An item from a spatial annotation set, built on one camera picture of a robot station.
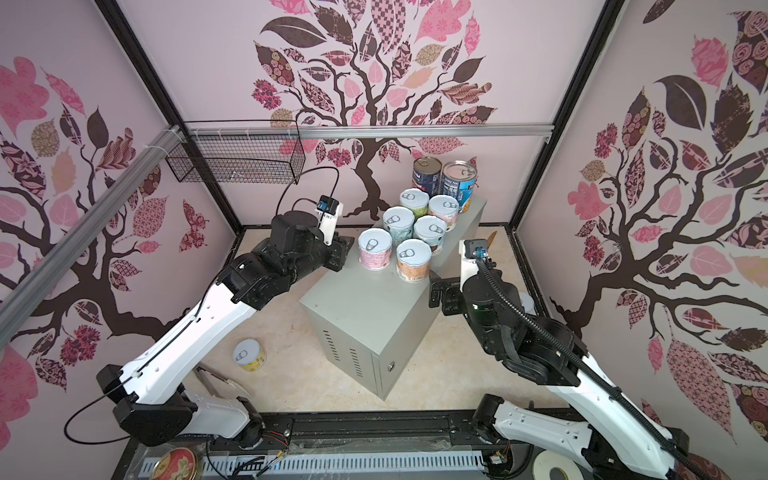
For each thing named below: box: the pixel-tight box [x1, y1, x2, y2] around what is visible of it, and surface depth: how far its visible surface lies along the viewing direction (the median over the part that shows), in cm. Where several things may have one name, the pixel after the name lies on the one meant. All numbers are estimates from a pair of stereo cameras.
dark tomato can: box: [412, 156, 443, 197], surface depth 74 cm
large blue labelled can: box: [441, 160, 478, 213], surface depth 72 cm
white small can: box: [413, 215, 447, 255], surface depth 66 cm
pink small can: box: [358, 228, 393, 271], surface depth 64 cm
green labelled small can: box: [399, 188, 430, 219], surface depth 73 cm
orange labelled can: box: [396, 239, 433, 284], surface depth 61 cm
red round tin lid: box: [150, 447, 200, 480], surface depth 68 cm
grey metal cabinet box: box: [299, 197, 487, 400], surface depth 60 cm
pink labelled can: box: [428, 194, 460, 233], surface depth 71 cm
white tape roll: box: [533, 450, 585, 480], surface depth 70 cm
